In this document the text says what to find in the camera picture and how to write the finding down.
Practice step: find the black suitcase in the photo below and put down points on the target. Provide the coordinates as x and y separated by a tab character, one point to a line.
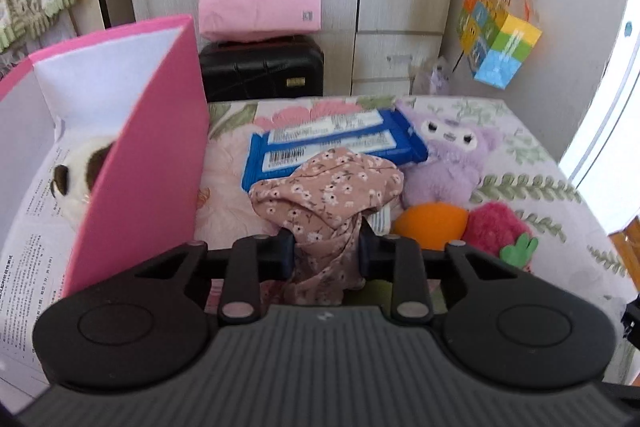
250	72

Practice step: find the colourful gift bag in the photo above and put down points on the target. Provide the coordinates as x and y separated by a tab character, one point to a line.
500	52

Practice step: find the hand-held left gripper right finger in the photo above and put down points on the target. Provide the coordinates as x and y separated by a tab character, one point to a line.
369	252

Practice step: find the pink strawberry plush toy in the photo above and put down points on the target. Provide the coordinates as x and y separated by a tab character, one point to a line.
492	227

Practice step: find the panda plush toy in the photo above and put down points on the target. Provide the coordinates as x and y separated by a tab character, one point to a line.
75	187

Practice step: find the pink cardboard box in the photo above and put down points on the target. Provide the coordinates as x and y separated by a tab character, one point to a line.
150	157

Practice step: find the orange plush toy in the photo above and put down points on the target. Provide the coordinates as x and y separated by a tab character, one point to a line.
430	224

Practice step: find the wooden furniture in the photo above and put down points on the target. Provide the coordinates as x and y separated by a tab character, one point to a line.
627	247

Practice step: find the floral pink cloth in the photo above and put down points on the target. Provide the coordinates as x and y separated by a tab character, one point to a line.
325	192

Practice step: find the floral bedsheet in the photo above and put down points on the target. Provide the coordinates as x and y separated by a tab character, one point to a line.
530	147

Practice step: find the printed paper sheet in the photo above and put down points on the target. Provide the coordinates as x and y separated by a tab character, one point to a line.
30	267

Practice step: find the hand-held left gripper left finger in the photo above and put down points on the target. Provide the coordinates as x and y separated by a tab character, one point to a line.
281	254

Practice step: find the purple plush toy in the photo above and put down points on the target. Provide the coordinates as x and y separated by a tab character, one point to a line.
450	167

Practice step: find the blue wipes packet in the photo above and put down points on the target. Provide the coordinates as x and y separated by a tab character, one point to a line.
320	125
260	172

